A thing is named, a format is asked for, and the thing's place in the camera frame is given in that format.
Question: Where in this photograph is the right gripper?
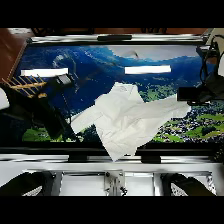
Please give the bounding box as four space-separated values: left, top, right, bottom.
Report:
177 86 203 105

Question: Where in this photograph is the black cable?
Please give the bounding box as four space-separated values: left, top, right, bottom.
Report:
198 44 220 86

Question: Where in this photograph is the white shirt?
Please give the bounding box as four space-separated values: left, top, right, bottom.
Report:
69 81 193 163

